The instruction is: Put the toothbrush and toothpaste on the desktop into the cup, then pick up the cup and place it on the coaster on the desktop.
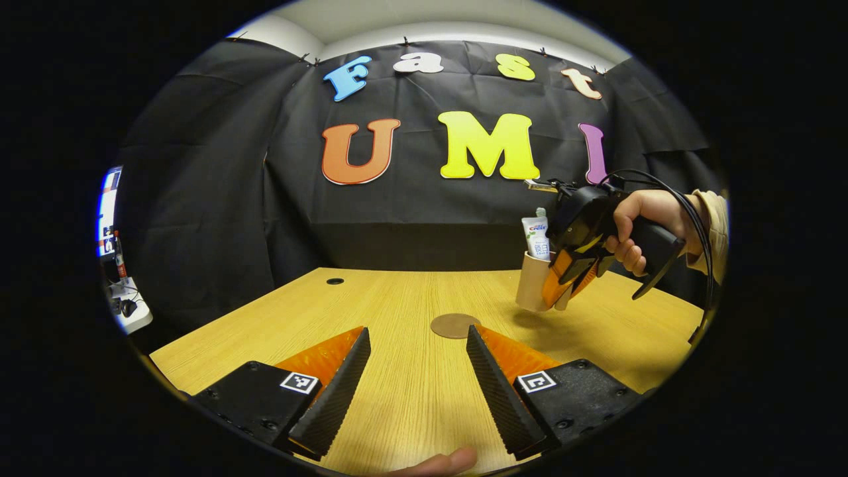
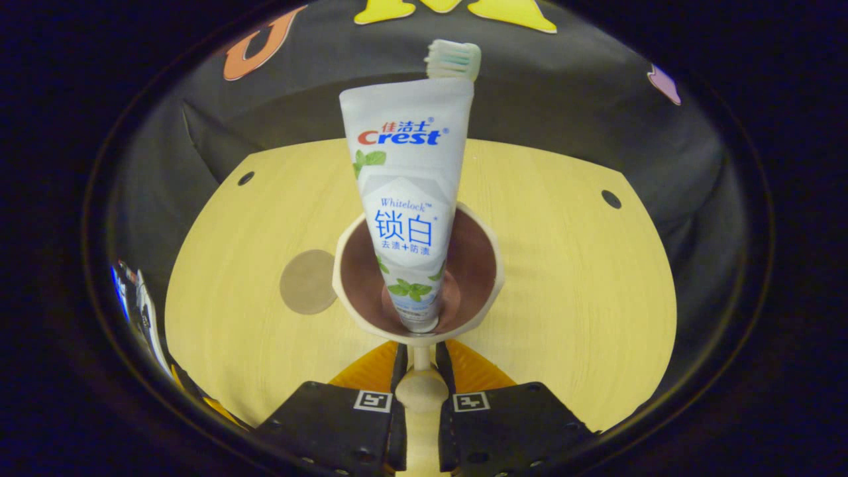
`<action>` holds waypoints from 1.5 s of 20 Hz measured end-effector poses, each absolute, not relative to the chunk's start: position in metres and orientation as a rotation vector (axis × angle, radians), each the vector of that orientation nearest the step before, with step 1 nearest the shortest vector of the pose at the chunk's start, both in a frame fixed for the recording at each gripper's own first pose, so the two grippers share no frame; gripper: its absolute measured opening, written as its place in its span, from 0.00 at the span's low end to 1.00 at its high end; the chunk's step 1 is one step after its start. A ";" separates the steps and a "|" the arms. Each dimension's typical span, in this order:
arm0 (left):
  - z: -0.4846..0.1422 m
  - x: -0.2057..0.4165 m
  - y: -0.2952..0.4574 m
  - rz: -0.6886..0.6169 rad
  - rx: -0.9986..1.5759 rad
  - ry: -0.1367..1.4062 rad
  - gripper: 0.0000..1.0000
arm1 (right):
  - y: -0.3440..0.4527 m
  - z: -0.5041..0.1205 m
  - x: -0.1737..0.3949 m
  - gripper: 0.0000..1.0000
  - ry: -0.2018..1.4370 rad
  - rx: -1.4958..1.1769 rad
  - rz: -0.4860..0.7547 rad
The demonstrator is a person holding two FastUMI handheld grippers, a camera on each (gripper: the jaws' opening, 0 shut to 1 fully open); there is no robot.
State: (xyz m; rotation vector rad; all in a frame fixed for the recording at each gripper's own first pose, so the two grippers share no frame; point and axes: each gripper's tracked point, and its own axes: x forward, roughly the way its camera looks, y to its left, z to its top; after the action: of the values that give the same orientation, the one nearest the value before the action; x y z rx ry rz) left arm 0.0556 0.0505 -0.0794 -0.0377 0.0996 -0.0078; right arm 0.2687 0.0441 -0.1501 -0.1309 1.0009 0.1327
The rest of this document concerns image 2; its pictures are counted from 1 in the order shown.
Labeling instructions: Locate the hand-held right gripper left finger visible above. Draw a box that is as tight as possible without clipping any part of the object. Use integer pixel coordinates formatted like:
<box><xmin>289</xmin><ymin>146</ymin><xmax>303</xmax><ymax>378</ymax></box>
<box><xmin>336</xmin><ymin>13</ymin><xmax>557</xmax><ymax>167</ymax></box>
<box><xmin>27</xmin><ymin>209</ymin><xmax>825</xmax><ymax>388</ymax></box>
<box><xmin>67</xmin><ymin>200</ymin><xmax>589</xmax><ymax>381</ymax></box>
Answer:
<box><xmin>255</xmin><ymin>341</ymin><xmax>409</xmax><ymax>477</ymax></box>

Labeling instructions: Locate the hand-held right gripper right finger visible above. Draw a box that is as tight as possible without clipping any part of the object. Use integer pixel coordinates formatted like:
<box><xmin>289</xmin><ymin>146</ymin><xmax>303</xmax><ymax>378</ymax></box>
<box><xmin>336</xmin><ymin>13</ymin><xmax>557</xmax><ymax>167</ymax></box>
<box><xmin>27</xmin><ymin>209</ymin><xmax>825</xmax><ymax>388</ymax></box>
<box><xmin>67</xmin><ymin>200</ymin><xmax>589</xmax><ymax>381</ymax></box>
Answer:
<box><xmin>435</xmin><ymin>339</ymin><xmax>598</xmax><ymax>474</ymax></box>

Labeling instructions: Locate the beige cup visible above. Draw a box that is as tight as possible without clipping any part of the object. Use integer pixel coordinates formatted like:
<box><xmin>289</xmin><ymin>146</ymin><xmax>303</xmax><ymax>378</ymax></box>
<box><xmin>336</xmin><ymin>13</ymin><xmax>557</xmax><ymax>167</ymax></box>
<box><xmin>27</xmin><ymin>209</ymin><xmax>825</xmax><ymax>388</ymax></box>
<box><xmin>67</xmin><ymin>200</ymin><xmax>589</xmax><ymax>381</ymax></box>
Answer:
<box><xmin>331</xmin><ymin>201</ymin><xmax>505</xmax><ymax>477</ymax></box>

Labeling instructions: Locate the brown round coaster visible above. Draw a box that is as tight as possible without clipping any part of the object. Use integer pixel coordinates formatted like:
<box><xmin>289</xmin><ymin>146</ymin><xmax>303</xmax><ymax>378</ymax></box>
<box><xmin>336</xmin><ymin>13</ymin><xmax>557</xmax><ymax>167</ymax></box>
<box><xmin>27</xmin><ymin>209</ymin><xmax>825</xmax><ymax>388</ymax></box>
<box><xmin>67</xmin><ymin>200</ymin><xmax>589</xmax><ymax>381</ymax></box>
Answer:
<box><xmin>280</xmin><ymin>250</ymin><xmax>339</xmax><ymax>315</ymax></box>

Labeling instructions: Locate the white toothpaste tube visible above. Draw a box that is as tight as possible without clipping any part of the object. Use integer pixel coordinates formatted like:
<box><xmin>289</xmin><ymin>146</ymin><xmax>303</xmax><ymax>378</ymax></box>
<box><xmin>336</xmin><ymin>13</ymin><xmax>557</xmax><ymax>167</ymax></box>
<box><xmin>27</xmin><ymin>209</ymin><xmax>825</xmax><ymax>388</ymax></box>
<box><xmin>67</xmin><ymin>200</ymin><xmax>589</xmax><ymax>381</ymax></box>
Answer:
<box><xmin>339</xmin><ymin>78</ymin><xmax>475</xmax><ymax>333</ymax></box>

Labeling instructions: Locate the white toothbrush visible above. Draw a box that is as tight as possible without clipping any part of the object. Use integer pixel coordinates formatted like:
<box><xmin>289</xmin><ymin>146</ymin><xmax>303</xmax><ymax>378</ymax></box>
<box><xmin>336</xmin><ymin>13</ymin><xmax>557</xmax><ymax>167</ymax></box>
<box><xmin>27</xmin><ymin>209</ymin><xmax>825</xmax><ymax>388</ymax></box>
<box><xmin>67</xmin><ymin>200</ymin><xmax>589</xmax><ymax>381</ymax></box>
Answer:
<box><xmin>424</xmin><ymin>40</ymin><xmax>482</xmax><ymax>83</ymax></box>

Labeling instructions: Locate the computer monitor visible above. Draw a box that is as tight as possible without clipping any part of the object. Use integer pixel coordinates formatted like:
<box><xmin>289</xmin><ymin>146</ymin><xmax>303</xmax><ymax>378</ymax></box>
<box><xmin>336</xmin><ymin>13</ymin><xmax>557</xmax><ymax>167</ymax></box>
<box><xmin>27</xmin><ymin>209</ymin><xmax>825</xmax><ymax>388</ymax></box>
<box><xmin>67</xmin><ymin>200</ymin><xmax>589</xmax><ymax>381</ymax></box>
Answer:
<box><xmin>110</xmin><ymin>260</ymin><xmax>136</xmax><ymax>323</ymax></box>

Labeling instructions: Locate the black backdrop cloth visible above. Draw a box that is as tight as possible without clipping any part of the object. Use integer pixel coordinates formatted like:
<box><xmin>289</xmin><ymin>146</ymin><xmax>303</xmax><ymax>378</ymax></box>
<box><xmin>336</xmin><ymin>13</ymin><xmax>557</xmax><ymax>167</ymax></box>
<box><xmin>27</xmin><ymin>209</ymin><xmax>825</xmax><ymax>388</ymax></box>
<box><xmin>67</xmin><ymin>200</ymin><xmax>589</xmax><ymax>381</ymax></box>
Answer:
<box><xmin>99</xmin><ymin>0</ymin><xmax>749</xmax><ymax>398</ymax></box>

